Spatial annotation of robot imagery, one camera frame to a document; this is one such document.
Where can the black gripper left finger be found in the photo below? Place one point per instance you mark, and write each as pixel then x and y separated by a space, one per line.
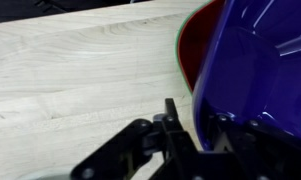
pixel 134 146

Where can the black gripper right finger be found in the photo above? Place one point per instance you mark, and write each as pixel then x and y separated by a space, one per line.
pixel 263 152

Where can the blue plastic bowl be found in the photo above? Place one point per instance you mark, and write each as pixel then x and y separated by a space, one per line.
pixel 251 69

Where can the orange plastic bowl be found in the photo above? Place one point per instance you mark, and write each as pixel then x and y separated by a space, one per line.
pixel 200 46

